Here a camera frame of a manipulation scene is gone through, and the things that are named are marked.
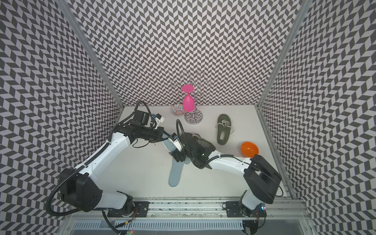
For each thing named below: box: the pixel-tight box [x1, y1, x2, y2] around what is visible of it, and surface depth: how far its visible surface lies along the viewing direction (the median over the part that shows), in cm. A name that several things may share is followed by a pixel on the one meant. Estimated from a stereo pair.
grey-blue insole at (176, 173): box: [168, 157, 185, 188], surface depth 86 cm
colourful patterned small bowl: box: [170, 104, 186, 117], surface depth 117 cm
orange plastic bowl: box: [240, 141, 260, 159], surface depth 93 cm
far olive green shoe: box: [215, 113, 234, 146], surface depth 101 cm
